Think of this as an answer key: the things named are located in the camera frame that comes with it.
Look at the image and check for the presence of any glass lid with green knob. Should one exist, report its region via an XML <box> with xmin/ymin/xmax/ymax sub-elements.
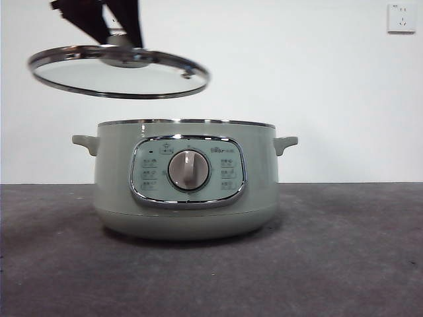
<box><xmin>27</xmin><ymin>34</ymin><xmax>211</xmax><ymax>100</ymax></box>

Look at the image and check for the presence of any pale green electric cooking pot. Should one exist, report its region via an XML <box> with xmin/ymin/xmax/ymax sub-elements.
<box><xmin>71</xmin><ymin>118</ymin><xmax>299</xmax><ymax>242</ymax></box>

